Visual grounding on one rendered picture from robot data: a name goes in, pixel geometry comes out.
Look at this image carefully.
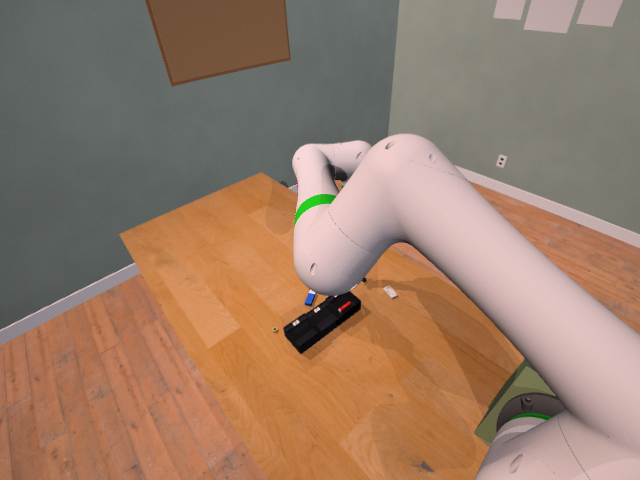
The blue and white eraser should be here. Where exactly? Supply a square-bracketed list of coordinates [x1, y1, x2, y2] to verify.
[305, 290, 316, 306]

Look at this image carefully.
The white domino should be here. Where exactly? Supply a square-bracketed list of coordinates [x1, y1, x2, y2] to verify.
[383, 286, 398, 299]

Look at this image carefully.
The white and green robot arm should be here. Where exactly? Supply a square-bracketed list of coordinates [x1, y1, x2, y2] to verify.
[292, 134, 640, 480]

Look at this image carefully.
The black rack of bins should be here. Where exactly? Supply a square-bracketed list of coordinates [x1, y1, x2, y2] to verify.
[283, 291, 361, 354]

